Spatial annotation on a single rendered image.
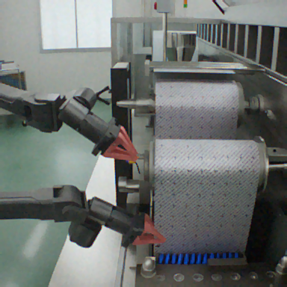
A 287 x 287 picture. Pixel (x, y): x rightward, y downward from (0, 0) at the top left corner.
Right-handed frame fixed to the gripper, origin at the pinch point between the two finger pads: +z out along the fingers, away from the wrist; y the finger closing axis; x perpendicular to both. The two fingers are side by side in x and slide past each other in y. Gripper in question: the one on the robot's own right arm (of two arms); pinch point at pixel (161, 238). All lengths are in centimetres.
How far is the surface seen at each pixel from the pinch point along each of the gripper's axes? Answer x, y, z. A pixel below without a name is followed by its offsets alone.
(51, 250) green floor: -133, -113, -19
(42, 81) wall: -171, -556, -175
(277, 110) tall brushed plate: 39.4, -16.8, 13.4
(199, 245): 2.7, 0.3, 9.1
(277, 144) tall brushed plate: 32.0, -13.2, 17.3
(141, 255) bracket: -13.8, -7.7, 1.2
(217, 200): 16.1, 0.2, 5.7
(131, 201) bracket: 1.5, -7.8, -9.7
